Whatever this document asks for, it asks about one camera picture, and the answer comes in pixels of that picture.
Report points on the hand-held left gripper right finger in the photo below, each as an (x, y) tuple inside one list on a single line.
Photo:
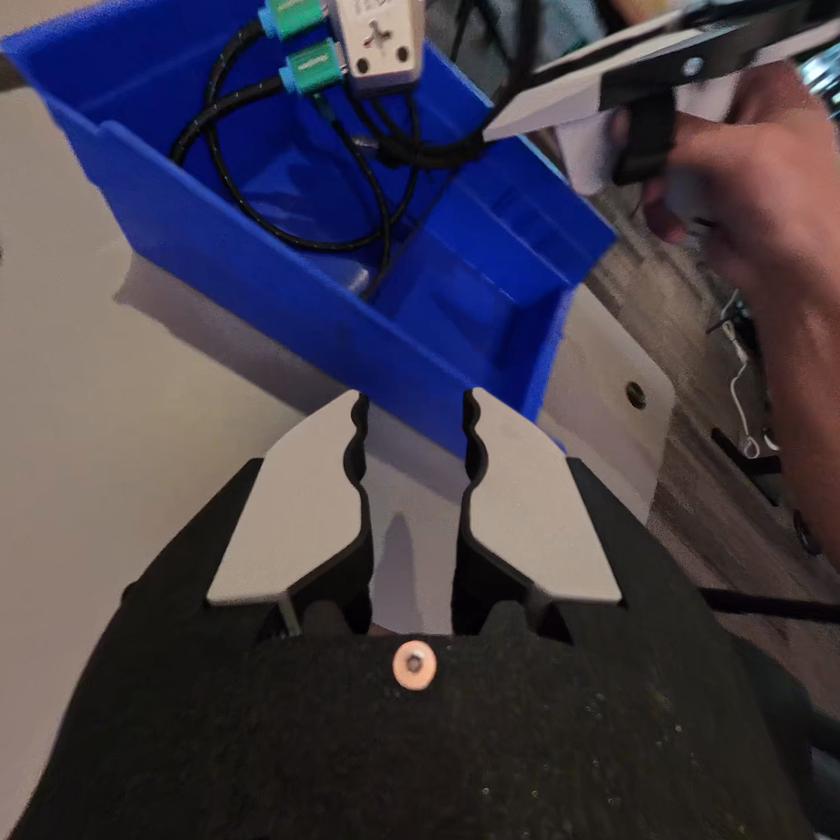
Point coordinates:
[(538, 512)]

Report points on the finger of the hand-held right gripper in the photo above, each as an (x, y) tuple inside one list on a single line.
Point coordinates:
[(610, 49), (551, 105)]

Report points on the blue plastic bin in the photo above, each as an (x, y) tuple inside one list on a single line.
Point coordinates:
[(216, 249)]

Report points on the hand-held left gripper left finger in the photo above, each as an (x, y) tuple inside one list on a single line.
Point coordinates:
[(289, 512)]

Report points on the grey desk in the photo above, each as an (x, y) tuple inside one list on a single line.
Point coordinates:
[(98, 394)]

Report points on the person's right forearm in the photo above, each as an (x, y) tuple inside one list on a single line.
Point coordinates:
[(814, 426)]

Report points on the person's right hand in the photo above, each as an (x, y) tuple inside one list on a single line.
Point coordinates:
[(774, 170)]

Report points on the white hub adapter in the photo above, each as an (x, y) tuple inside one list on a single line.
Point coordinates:
[(380, 59)]

